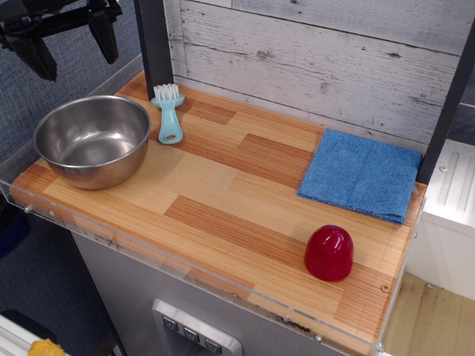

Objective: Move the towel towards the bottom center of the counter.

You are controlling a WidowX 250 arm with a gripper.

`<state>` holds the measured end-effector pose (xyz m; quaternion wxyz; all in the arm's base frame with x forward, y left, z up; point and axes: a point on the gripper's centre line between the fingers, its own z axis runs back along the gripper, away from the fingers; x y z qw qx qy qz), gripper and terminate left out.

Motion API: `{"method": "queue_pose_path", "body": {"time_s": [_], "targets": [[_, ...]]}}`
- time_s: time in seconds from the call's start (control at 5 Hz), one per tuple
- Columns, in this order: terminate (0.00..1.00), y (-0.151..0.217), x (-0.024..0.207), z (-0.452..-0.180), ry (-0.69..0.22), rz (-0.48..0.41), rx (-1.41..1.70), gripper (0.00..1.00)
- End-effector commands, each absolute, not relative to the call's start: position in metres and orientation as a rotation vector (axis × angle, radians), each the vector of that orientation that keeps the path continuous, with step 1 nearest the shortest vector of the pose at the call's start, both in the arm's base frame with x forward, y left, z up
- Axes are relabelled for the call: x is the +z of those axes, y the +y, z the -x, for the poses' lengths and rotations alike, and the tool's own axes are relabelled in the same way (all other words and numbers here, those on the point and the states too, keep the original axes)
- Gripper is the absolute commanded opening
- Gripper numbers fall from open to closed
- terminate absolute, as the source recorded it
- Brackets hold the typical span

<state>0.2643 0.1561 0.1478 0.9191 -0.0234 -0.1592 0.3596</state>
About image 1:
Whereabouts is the grey cabinet with dispenser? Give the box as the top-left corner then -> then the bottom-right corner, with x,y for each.
70,231 -> 357,356

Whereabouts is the dark right vertical post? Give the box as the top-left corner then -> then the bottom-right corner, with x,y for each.
416,23 -> 474,185

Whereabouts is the stainless steel bowl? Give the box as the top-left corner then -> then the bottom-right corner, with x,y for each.
33,96 -> 151,190

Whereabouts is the dark vertical post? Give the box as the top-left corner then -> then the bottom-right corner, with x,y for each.
134,0 -> 174,99
416,23 -> 474,185

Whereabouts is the red upturned plastic cup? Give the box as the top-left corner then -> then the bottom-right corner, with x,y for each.
304,225 -> 354,282

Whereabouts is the clear acrylic counter guard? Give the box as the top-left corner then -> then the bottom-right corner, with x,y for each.
0,144 -> 428,356

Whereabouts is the light blue scrub brush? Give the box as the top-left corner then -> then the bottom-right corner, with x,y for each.
151,84 -> 185,145

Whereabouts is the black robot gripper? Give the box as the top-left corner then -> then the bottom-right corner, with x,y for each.
1,1 -> 122,81

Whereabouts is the white ribbed box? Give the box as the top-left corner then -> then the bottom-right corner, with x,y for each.
406,139 -> 474,299

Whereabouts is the blue towel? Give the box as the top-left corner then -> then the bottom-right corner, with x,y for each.
298,129 -> 422,225

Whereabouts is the dark left vertical post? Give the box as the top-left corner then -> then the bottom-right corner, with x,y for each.
134,0 -> 174,99

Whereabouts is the yellow object at corner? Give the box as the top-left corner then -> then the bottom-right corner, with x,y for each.
27,339 -> 66,356

